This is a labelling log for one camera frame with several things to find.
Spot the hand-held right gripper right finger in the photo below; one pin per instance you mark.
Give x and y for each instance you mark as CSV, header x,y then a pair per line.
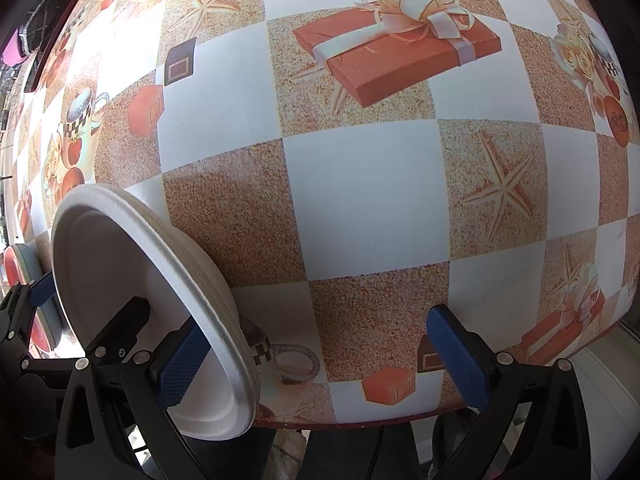
x,y
462,360

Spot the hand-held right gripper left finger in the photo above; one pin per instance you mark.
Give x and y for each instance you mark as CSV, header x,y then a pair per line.
x,y
182,365

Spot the printed checked tablecloth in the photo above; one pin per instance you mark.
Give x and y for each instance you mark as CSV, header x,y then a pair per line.
x,y
370,200

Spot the dark checked cloth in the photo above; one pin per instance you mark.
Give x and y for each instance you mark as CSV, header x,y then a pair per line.
x,y
47,15

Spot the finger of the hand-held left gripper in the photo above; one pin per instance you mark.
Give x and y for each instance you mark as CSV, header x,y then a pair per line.
x,y
42,290
125,322

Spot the black shoe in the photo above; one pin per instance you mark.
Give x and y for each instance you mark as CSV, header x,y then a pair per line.
x,y
450,445

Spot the pink plastic object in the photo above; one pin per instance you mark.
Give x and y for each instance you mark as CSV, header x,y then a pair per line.
x,y
17,47

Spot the large white paper plate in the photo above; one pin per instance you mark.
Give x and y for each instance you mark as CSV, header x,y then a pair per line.
x,y
110,260

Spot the pink square plate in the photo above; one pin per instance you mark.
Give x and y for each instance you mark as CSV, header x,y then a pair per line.
x,y
15,265

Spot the white panel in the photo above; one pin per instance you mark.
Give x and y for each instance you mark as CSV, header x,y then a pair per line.
x,y
607,390

